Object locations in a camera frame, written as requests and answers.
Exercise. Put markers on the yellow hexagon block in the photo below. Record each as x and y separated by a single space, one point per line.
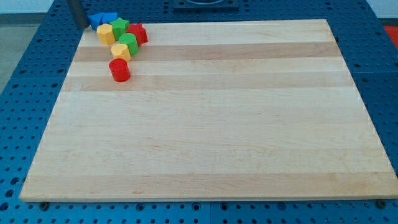
105 34

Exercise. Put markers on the light wooden board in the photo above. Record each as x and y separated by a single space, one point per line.
258 110

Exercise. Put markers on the red cylinder block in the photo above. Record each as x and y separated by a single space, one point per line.
119 70

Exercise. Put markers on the green cylinder block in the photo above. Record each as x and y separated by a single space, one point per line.
130 40

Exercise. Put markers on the yellow heart block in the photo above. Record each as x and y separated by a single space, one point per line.
121 51

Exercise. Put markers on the red star block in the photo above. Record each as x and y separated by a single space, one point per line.
139 31

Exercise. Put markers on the green star block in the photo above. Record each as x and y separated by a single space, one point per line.
119 26

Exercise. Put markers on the blue cube block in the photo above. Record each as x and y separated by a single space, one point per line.
109 17

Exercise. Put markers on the blue triangle block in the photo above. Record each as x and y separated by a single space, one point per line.
95 20

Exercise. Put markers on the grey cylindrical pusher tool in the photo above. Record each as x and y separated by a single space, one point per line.
78 13

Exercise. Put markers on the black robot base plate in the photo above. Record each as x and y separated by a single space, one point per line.
207 5

